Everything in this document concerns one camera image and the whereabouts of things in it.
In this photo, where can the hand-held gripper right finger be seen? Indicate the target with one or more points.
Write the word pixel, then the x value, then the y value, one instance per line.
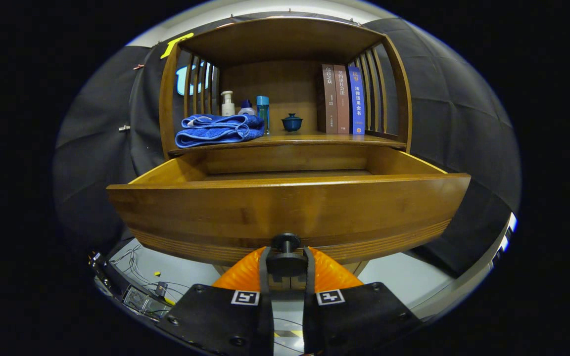
pixel 359 316

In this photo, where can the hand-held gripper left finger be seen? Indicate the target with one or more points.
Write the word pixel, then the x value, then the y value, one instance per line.
pixel 215 316

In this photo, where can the wooden drawer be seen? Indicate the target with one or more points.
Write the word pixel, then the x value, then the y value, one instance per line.
pixel 215 212

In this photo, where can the wooden countertop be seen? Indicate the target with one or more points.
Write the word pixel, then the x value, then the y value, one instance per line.
pixel 314 140

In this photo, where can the small metal electronics box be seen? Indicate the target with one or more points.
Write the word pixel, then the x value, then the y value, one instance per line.
pixel 139 298

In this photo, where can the folded blue towel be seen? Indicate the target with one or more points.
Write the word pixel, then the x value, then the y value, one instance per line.
pixel 215 131

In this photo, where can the blue lidded tea cup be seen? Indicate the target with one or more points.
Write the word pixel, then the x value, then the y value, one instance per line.
pixel 292 123

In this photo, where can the white lotion bottle blue cap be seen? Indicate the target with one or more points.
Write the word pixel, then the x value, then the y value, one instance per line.
pixel 247 109

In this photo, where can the white pump bottle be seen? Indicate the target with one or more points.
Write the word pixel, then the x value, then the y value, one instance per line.
pixel 228 106

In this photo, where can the teal clear bottle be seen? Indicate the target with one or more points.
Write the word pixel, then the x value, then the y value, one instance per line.
pixel 263 111

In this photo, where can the blue book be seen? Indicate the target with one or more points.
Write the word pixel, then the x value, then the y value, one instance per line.
pixel 356 99

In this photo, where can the reddish brown book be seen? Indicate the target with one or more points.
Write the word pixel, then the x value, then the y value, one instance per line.
pixel 342 99

